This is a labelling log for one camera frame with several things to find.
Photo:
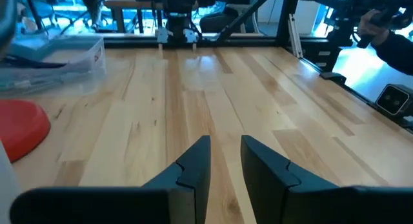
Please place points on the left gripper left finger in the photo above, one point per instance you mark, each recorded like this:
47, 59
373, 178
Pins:
187, 185

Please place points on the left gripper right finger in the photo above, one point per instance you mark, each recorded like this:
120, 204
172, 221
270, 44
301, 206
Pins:
271, 191

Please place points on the person's forearm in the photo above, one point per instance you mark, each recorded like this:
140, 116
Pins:
397, 53

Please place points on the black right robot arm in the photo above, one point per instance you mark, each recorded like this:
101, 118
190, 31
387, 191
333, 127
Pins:
175, 11

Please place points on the clear plastic bin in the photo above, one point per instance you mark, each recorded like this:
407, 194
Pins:
80, 56

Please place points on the black office chair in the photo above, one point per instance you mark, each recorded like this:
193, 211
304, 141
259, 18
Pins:
222, 20

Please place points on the red desk lamp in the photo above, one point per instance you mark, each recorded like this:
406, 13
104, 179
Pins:
19, 127

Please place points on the grey plastic bin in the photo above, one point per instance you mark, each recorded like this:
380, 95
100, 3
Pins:
6, 191

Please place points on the wooden table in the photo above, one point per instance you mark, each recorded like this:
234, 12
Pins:
135, 4

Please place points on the person's hand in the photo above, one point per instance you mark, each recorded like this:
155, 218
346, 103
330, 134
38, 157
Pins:
371, 28

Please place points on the black depth camera box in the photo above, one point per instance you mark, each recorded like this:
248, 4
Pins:
392, 99

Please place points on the silver aluminium bracket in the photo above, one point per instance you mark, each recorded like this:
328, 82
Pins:
295, 35

